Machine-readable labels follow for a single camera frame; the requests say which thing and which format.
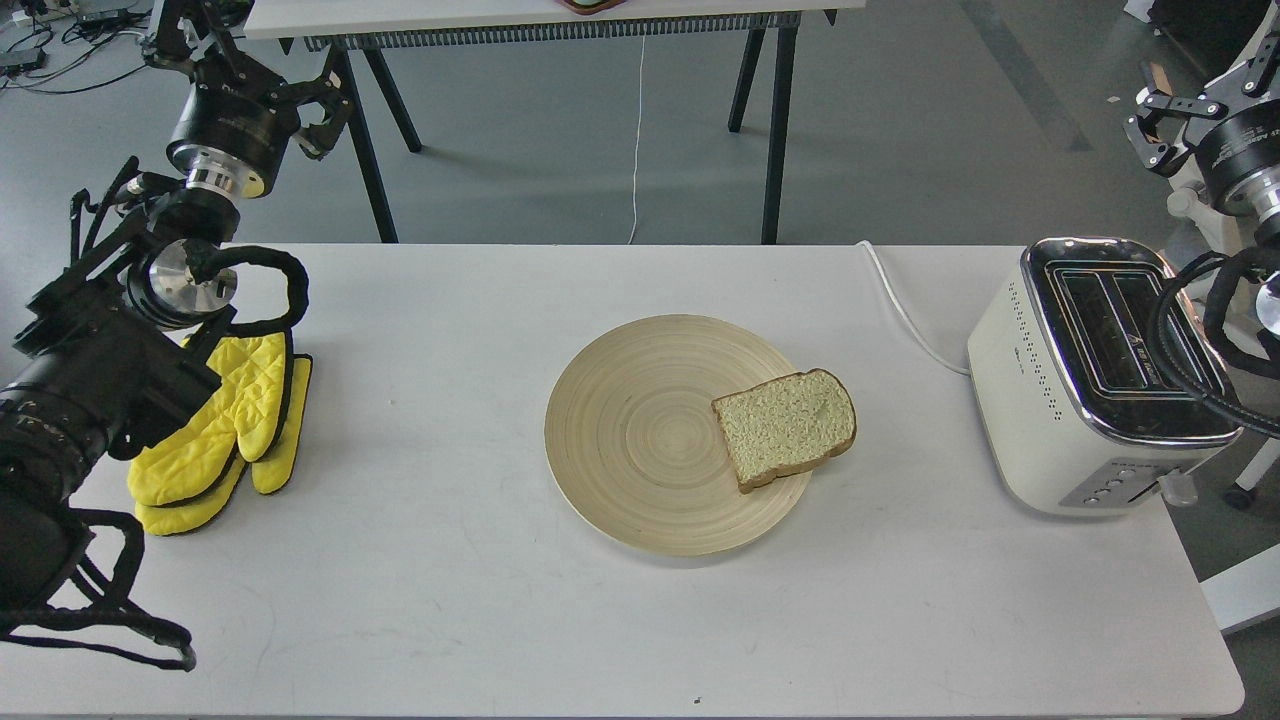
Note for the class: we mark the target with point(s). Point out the slice of brown bread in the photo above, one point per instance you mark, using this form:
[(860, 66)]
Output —
[(786, 426)]

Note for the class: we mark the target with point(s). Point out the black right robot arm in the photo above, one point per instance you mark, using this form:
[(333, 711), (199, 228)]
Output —
[(1229, 272)]

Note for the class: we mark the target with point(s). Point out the lower yellow oven mitt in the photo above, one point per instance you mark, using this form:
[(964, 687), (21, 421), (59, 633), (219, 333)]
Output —
[(186, 482)]

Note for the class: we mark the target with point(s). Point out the yellow oven mitt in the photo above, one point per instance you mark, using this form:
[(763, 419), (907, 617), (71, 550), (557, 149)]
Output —
[(242, 419), (186, 482)]

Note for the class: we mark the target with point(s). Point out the cream white toaster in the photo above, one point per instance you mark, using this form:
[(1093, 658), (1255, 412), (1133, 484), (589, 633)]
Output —
[(1080, 419)]

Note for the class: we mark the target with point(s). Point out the upper yellow oven mitt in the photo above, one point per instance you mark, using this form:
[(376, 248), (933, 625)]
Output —
[(242, 419)]

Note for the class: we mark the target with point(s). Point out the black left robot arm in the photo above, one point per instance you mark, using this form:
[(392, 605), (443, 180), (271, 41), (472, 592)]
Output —
[(120, 342)]

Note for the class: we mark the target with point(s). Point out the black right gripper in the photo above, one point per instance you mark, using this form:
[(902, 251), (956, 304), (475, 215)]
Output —
[(1231, 130)]

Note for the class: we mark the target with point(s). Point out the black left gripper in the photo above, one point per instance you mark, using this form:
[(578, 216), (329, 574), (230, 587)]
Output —
[(229, 114)]

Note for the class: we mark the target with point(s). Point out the round bamboo plate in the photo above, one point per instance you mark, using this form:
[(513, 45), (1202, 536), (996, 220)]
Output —
[(636, 449)]

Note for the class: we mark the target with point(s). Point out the white background table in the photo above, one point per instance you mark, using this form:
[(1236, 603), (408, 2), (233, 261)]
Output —
[(367, 25)]

